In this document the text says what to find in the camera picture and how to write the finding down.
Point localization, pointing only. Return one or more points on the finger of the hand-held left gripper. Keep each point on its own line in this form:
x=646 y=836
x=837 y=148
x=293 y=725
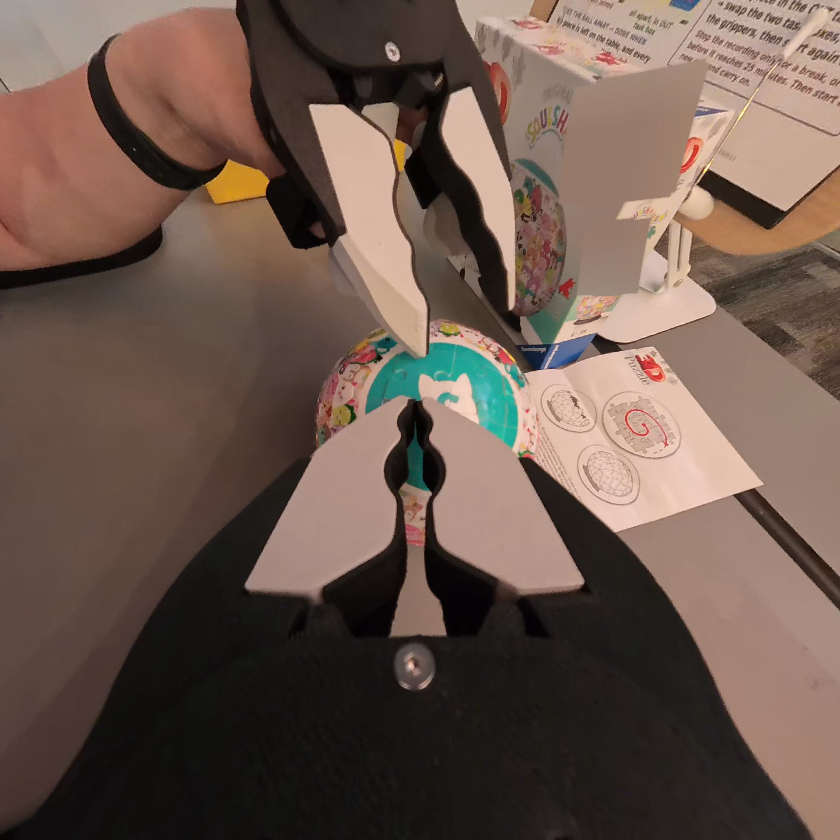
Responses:
x=367 y=216
x=479 y=170

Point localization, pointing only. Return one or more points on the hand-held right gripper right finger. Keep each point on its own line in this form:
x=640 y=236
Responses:
x=499 y=518

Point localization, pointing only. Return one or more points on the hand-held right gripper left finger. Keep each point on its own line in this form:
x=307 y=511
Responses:
x=328 y=518

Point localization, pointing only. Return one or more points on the colourful puzzle ball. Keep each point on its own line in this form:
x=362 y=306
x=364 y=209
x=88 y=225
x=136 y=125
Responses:
x=387 y=380

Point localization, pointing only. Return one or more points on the person's left forearm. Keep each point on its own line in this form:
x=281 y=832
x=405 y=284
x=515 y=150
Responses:
x=52 y=184

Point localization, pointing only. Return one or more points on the colourful puzzle box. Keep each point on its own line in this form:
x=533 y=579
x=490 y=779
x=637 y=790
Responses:
x=541 y=229

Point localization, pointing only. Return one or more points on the small white puzzle box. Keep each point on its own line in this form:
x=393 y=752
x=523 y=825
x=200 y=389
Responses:
x=712 y=131

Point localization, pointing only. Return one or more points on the person's left hand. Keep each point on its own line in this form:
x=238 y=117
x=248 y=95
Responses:
x=197 y=85

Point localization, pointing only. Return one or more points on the yellow object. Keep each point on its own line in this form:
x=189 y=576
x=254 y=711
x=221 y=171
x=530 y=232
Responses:
x=236 y=187

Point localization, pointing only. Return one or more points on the white instruction leaflet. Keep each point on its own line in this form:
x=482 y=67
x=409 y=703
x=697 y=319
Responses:
x=689 y=472

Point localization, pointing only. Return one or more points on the black wristband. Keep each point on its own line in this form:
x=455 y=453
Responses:
x=121 y=148

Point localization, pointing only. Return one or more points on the white metal stand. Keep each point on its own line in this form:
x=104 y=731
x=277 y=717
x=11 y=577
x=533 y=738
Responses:
x=676 y=308

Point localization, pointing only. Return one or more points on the white instruction sign board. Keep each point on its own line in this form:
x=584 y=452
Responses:
x=722 y=39

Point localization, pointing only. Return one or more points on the curved wooden board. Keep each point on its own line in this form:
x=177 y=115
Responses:
x=754 y=239

